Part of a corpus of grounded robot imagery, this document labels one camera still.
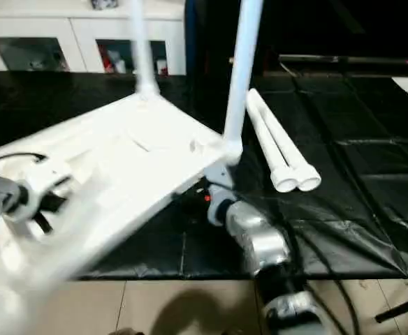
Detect white compartment tray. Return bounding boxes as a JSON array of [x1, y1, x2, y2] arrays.
[[0, 91, 245, 301]]

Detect white plastic table leg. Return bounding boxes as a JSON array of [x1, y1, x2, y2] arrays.
[[221, 0, 265, 167], [254, 89, 322, 192], [129, 0, 161, 100], [246, 89, 299, 193]]

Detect black work mat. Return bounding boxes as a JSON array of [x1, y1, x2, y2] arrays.
[[0, 66, 408, 280]]

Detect small red bottle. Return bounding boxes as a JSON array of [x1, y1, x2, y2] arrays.
[[103, 47, 115, 72]]

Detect white glass-door cabinet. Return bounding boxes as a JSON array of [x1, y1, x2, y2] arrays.
[[0, 0, 187, 75]]

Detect long black bar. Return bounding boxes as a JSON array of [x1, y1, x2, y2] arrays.
[[279, 54, 408, 70]]

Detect black floor stand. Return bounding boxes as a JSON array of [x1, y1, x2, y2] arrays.
[[375, 286, 408, 325]]

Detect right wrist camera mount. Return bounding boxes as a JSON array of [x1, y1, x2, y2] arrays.
[[204, 164, 237, 193]]

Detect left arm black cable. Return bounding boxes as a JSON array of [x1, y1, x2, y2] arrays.
[[0, 152, 48, 170]]

